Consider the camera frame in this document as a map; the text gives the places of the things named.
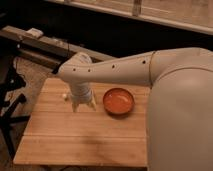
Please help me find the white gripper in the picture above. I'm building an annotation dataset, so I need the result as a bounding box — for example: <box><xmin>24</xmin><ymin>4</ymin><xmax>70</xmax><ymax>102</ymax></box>
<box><xmin>69</xmin><ymin>83</ymin><xmax>96</xmax><ymax>113</ymax></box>

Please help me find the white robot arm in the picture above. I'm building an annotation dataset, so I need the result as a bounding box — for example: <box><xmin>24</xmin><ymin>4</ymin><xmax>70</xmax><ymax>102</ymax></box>
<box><xmin>57</xmin><ymin>48</ymin><xmax>213</xmax><ymax>171</ymax></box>

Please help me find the orange ceramic bowl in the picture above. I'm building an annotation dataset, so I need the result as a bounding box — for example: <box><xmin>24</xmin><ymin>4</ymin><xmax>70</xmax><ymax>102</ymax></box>
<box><xmin>103</xmin><ymin>88</ymin><xmax>134</xmax><ymax>116</ymax></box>

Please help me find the wooden table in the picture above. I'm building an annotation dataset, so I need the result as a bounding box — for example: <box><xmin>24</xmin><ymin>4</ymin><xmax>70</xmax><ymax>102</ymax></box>
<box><xmin>14</xmin><ymin>78</ymin><xmax>149</xmax><ymax>167</ymax></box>

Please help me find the black tripod stand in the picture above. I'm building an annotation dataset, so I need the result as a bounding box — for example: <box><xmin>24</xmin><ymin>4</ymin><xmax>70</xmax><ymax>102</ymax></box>
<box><xmin>0</xmin><ymin>49</ymin><xmax>31</xmax><ymax>160</ymax></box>

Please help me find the small white box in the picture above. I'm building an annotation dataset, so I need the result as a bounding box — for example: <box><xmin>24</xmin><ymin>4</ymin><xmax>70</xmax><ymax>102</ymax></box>
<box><xmin>26</xmin><ymin>28</ymin><xmax>43</xmax><ymax>38</ymax></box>

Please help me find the long wooden beam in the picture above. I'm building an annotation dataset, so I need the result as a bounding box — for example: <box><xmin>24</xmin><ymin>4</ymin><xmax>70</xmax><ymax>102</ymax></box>
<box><xmin>0</xmin><ymin>26</ymin><xmax>113</xmax><ymax>69</ymax></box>

